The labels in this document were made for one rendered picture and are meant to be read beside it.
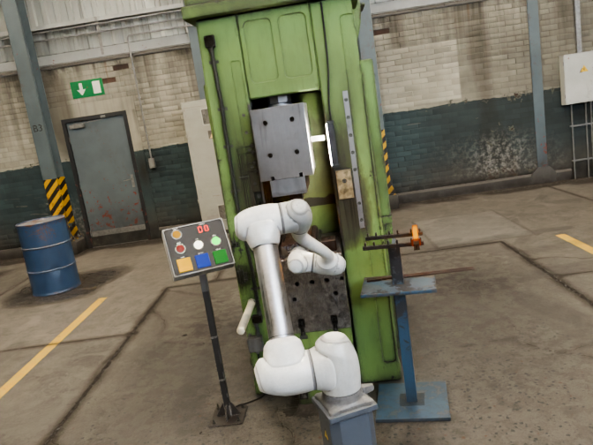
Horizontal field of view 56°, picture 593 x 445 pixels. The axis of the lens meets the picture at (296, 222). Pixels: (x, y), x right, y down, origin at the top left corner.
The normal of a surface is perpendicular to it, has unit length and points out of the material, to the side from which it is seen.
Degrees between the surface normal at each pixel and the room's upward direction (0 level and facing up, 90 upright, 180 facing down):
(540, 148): 90
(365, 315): 90
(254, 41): 90
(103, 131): 90
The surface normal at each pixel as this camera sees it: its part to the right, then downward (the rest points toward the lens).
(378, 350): -0.06, 0.20
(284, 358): -0.02, -0.34
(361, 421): 0.32, 0.14
